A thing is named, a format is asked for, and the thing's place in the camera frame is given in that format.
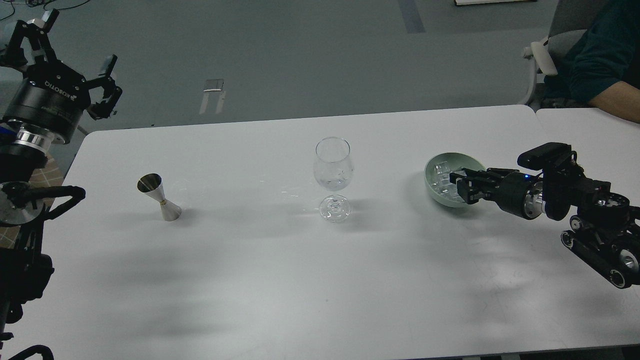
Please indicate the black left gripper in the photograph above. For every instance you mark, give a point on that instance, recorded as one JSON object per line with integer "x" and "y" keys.
{"x": 52, "y": 96}

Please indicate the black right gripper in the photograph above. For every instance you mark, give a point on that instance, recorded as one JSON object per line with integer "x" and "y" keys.
{"x": 514, "y": 192}

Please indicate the clear ice cube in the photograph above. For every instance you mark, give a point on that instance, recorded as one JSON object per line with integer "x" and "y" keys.
{"x": 445, "y": 180}

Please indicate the steel cocktail jigger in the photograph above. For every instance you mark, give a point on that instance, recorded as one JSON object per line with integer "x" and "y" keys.
{"x": 152, "y": 185}

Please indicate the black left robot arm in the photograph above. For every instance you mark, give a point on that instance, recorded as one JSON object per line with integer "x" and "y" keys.
{"x": 25, "y": 270}

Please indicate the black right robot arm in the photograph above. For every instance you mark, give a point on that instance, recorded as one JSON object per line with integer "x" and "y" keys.
{"x": 604, "y": 232}

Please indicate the clear wine glass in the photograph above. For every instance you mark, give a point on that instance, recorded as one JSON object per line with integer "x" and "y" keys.
{"x": 333, "y": 170}

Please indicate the green bowl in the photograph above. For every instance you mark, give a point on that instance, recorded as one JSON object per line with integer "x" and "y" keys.
{"x": 437, "y": 177}

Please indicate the metal floor plate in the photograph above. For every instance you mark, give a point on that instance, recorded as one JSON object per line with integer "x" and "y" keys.
{"x": 213, "y": 85}

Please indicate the person in dark shirt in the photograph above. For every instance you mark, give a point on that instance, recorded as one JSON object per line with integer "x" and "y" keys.
{"x": 602, "y": 69}

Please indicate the grey office chair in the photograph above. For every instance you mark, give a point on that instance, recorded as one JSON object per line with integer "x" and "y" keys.
{"x": 571, "y": 19}

